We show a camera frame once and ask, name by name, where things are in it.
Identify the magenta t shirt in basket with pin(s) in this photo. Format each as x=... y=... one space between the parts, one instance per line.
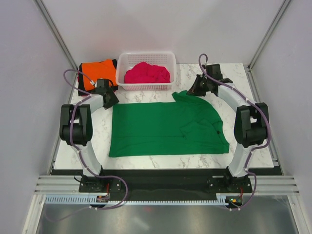
x=146 y=73

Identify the green t shirt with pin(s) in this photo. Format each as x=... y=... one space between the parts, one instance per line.
x=187 y=126

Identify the white plastic basket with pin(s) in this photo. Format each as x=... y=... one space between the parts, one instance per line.
x=127 y=61

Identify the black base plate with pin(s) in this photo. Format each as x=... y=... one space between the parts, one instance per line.
x=165 y=184

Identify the orange folded t shirt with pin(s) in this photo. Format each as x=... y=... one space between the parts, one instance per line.
x=97 y=72

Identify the aluminium frame post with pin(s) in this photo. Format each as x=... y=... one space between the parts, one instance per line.
x=53 y=28
x=269 y=33

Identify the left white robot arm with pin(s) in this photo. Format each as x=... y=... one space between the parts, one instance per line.
x=76 y=127

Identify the aluminium front rail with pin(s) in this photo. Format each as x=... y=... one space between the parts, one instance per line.
x=265 y=185

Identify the right aluminium frame post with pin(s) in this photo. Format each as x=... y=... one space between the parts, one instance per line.
x=269 y=33

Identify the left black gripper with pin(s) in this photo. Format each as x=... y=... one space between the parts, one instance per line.
x=114 y=99

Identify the left aluminium frame post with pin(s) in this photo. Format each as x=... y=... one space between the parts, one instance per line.
x=53 y=28

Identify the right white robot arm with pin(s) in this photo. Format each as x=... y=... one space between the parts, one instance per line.
x=251 y=127

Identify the white slotted cable duct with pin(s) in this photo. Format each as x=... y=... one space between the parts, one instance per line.
x=108 y=200

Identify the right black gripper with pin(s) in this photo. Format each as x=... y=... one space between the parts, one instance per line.
x=194 y=90

